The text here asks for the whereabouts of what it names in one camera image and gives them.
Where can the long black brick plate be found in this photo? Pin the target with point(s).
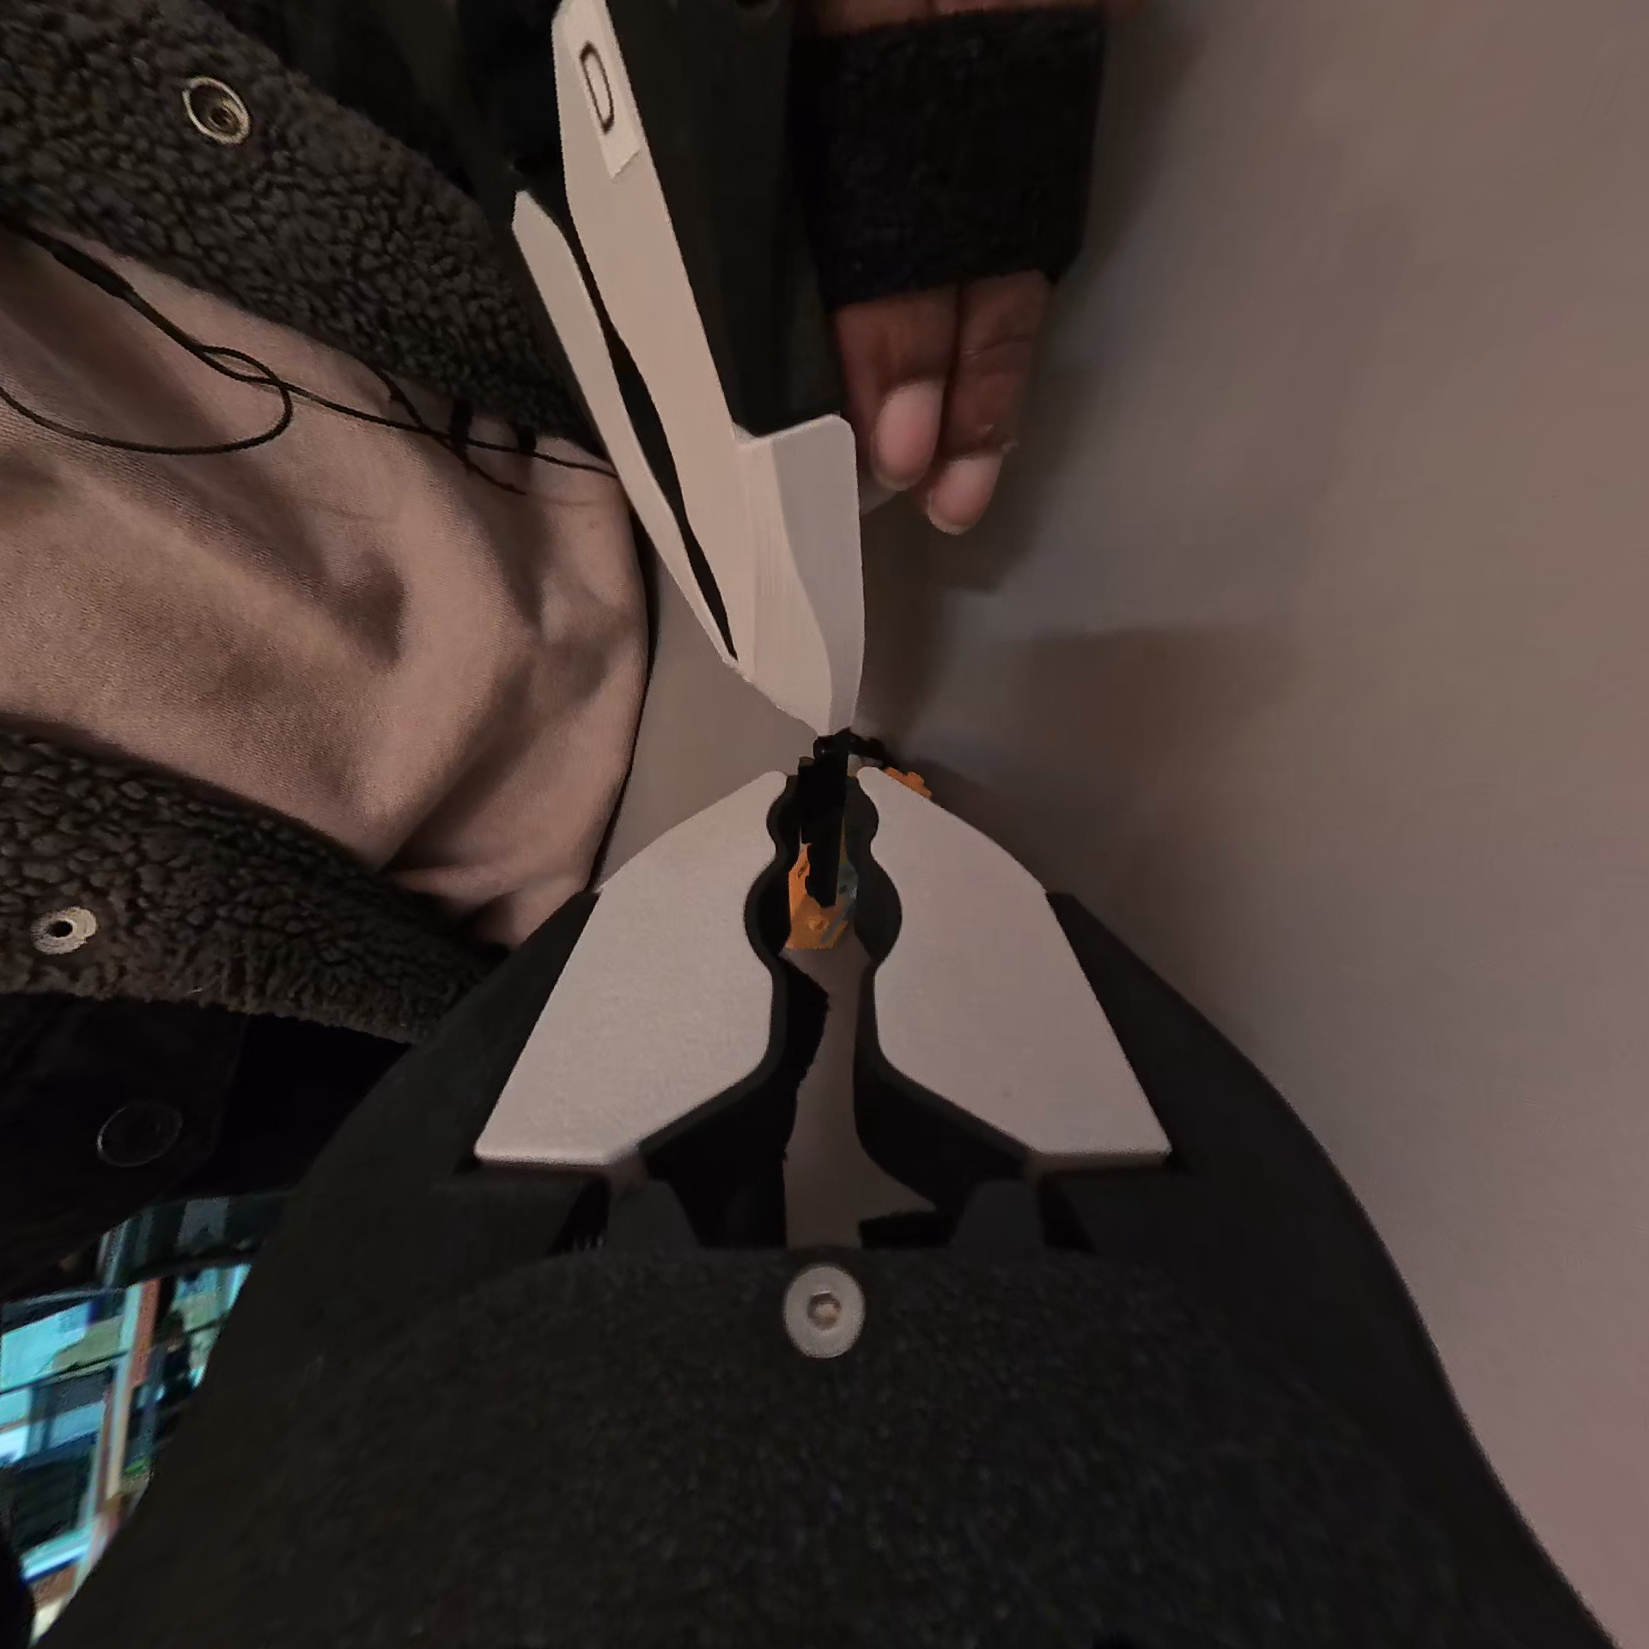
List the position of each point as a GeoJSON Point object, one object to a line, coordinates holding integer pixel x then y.
{"type": "Point", "coordinates": [820, 826]}

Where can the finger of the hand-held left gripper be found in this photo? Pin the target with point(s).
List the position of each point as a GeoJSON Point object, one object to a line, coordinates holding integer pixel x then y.
{"type": "Point", "coordinates": [561, 309]}
{"type": "Point", "coordinates": [671, 323]}

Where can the grey desk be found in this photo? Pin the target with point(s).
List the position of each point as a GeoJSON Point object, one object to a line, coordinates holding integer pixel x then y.
{"type": "Point", "coordinates": [1354, 645]}

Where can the dark fleece jacket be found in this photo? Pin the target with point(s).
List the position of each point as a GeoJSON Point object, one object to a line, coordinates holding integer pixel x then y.
{"type": "Point", "coordinates": [258, 219]}

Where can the person's left hand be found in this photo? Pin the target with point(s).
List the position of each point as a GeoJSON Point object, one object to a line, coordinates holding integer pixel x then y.
{"type": "Point", "coordinates": [928, 388]}

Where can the beige sweatshirt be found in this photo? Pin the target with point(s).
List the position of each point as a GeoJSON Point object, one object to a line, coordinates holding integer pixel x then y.
{"type": "Point", "coordinates": [323, 620]}

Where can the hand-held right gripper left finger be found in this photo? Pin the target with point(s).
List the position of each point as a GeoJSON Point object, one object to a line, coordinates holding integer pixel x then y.
{"type": "Point", "coordinates": [645, 1006]}

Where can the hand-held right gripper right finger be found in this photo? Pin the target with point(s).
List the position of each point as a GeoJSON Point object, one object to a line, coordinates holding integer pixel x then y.
{"type": "Point", "coordinates": [1006, 1006]}

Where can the orange grey black brick assembly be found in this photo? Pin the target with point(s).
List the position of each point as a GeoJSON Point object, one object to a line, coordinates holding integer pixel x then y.
{"type": "Point", "coordinates": [816, 922]}

